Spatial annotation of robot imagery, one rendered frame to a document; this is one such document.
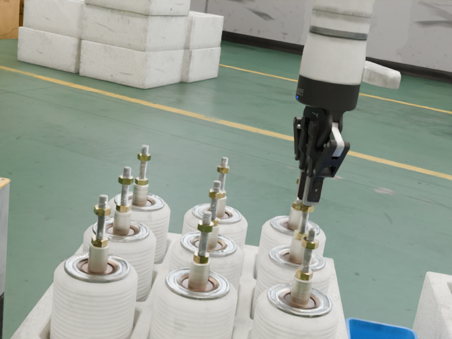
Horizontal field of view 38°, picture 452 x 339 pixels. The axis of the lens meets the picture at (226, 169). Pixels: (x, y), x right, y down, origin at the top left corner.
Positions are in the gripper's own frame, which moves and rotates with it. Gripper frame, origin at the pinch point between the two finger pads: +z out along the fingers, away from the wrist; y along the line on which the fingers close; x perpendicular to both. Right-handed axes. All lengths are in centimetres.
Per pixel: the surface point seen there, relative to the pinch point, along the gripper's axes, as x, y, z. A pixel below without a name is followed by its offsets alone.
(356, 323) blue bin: 14.8, -6.8, 23.7
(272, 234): -0.2, -9.3, 10.4
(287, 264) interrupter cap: -2.1, 2.2, 9.7
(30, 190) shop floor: -35, -92, 35
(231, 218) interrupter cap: -5.6, -13.1, 9.7
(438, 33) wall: 274, -411, -4
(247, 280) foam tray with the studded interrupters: -3.5, -7.9, 17.1
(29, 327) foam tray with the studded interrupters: -33.2, 4.4, 17.1
